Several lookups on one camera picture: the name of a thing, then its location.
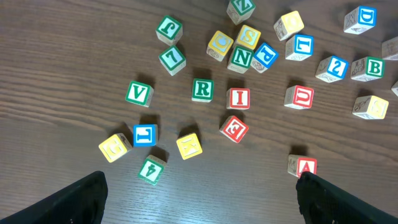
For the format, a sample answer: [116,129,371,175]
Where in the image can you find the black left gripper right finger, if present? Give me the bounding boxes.
[296,172,397,224]

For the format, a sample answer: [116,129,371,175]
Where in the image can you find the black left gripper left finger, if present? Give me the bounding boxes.
[1,171,108,224]

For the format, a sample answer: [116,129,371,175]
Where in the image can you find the red A block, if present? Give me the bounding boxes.
[287,154,317,178]

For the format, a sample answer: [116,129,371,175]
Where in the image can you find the blue 2 block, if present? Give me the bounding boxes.
[315,55,349,83]

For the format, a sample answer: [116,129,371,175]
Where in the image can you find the red I block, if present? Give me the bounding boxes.
[226,88,251,110]

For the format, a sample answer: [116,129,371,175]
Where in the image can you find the yellow G block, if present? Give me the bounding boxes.
[98,133,133,163]

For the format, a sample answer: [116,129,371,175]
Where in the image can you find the green 4 block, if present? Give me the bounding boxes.
[137,155,167,185]

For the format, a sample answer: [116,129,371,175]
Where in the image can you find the blue T block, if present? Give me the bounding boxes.
[133,124,158,147]

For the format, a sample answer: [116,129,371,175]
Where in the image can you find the yellow S block centre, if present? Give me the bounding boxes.
[352,95,389,119]

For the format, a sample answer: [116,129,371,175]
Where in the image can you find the yellow s block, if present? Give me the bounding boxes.
[352,95,389,119]
[234,25,261,50]

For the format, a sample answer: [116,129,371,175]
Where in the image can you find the red U block left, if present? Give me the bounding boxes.
[284,85,315,110]

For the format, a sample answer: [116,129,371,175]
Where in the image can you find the red E block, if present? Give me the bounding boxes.
[220,116,249,143]

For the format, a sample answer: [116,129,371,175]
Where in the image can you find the yellow K block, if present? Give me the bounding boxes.
[176,133,203,160]

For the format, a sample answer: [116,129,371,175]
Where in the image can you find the green V block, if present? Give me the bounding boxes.
[125,81,154,108]

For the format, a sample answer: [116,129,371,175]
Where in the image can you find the yellow Q block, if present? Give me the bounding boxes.
[391,82,398,96]

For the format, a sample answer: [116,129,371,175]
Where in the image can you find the green B block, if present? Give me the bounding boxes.
[351,57,385,82]

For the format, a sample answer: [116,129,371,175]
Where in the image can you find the blue P block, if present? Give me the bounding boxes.
[251,43,279,73]

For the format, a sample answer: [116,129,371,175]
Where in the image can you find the blue L block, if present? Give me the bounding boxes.
[285,34,314,61]

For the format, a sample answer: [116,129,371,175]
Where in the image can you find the green R block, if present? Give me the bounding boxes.
[192,78,215,103]

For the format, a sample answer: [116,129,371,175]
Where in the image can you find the green N block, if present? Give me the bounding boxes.
[227,45,254,74]

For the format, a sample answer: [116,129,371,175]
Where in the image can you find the green 7 block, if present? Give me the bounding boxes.
[159,45,187,76]

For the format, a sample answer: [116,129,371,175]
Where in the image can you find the blue D block near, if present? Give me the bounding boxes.
[382,37,398,60]

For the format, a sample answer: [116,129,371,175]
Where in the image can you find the blue d block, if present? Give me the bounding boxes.
[382,37,398,60]
[343,6,377,35]

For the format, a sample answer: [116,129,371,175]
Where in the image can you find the yellow O block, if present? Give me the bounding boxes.
[274,11,305,41]

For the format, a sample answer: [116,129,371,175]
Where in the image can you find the blue D block far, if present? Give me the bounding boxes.
[343,6,377,35]

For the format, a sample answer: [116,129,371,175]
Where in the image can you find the yellow C block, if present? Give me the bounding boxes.
[206,30,234,62]

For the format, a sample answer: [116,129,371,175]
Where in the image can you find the green J block left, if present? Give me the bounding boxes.
[155,15,183,46]

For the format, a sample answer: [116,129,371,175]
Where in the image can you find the green Z block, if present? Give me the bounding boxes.
[226,0,256,25]

